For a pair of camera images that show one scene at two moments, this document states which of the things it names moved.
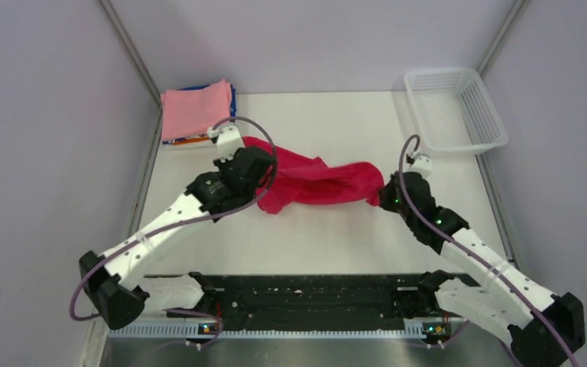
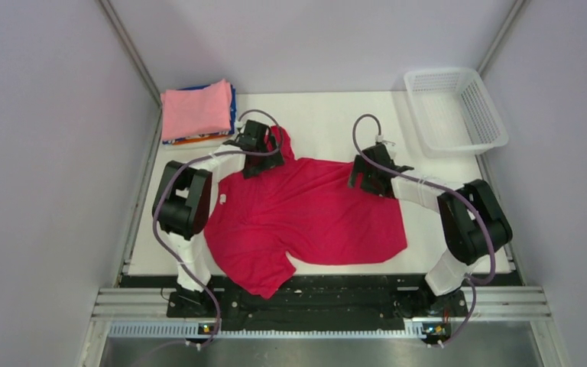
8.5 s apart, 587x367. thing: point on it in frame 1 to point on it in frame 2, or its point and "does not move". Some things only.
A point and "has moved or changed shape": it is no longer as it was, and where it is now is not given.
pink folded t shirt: [192, 112] does not move
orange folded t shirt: [191, 140] does not move
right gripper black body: [389, 200] to [370, 175]
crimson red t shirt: [292, 177] has moved or changed shape
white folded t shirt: [196, 144] does not move
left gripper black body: [224, 165] to [261, 147]
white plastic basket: [453, 111] does not move
